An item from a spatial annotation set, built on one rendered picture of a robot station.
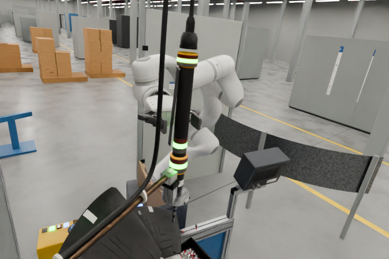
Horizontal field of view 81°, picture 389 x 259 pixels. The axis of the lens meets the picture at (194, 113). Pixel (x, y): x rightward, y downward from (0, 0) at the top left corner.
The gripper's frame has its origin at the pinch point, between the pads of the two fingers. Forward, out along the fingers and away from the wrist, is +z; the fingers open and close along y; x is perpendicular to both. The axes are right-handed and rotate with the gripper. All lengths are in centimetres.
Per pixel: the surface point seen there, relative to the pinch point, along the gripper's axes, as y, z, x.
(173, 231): -6.2, -11.7, -46.9
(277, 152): -79, -35, -40
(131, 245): 11.5, 2.0, -30.5
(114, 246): 15.4, 2.0, -28.8
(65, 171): 40, -245, -165
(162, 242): -0.7, -8.0, -45.7
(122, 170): -27, -226, -166
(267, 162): -67, -30, -42
